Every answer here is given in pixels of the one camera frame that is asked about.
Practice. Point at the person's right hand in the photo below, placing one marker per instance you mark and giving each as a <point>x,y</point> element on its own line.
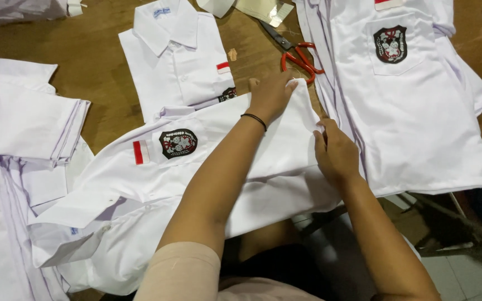
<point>336,154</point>

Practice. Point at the person's left hand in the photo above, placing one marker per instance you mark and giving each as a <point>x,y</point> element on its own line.
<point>270,97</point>

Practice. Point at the white uniform shirt with badge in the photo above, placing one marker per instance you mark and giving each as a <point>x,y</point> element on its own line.
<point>115,196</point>

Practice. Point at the black wristband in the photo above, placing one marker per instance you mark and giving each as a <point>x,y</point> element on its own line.
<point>254,118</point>

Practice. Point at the small brown scrap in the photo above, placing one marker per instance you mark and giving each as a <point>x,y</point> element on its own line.
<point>233,54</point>

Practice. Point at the stack of white badge shirts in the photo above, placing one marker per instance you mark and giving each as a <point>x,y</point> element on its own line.
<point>416,125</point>

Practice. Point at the clear plastic bag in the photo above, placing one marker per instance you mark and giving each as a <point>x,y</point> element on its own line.
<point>266,10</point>

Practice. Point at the white paper piece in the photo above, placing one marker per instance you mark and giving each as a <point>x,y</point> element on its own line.
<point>216,6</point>

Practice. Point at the folded white uniform shirt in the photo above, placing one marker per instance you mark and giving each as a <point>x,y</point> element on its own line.
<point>170,62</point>

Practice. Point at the person's beige shirt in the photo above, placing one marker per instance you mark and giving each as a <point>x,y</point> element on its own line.
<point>182,276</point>

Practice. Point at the stack of folded white shirts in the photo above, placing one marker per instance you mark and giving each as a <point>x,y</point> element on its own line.
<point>19,138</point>

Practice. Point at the white garment heap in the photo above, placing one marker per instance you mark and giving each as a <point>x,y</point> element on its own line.
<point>19,10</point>

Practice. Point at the dark metal table frame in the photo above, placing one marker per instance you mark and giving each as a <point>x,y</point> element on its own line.
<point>454,223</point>

